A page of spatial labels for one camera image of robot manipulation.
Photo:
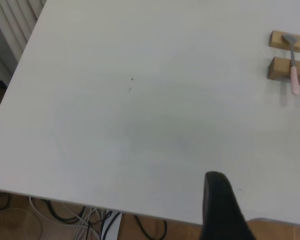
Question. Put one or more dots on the notched wooden block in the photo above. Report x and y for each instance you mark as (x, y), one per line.
(277, 68)

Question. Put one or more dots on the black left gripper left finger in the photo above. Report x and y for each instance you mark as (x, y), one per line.
(220, 212)

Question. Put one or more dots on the flat wooden block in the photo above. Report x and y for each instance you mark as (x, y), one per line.
(276, 38)

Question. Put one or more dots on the white pleated curtain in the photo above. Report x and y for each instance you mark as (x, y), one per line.
(12, 32)

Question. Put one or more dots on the white table leg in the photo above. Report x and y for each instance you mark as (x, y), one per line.
(111, 225)

